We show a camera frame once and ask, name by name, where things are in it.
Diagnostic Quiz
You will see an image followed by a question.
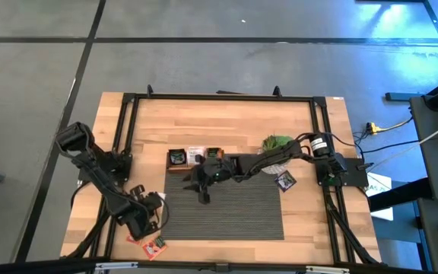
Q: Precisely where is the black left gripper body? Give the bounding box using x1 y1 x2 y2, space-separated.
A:
116 184 163 229

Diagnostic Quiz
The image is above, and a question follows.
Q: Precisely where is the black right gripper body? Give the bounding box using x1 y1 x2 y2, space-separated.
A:
195 154 240 186

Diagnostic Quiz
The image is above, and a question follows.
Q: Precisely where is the white Tazo tea packet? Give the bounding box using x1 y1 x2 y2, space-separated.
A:
187 146 206 165

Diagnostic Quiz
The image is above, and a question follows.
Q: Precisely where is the wooden tea organizer tray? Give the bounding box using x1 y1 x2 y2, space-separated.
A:
165 147 227 175

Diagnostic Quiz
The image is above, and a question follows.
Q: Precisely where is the grey woven placemat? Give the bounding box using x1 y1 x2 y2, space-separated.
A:
160 167 285 241

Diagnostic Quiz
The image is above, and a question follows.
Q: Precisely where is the potted green succulent plant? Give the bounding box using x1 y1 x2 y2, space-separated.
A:
259 133 296 176

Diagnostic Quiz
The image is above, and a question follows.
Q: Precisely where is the white printed sign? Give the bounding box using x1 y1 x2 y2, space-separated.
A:
366 172 395 222

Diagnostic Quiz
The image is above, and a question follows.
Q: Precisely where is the black desk leg beam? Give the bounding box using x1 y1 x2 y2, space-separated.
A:
368 177 433 213

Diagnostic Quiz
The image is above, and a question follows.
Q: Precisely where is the dark grey desk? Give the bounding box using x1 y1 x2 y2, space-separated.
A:
408 94 438 274

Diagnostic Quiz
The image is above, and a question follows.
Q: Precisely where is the silver metal bracket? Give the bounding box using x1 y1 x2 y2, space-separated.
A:
305 265 351 274
94 261 139 272

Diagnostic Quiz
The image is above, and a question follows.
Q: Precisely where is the black horizontal frame beam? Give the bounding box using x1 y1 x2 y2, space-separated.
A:
0 257 438 274

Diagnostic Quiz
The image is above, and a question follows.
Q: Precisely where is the yellow power cable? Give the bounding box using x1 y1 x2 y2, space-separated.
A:
366 116 414 135

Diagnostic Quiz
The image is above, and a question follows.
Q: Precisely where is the black power cable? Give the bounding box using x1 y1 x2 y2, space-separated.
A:
355 139 422 155

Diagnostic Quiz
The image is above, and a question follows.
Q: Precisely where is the white strap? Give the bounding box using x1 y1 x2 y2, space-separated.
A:
367 116 438 170

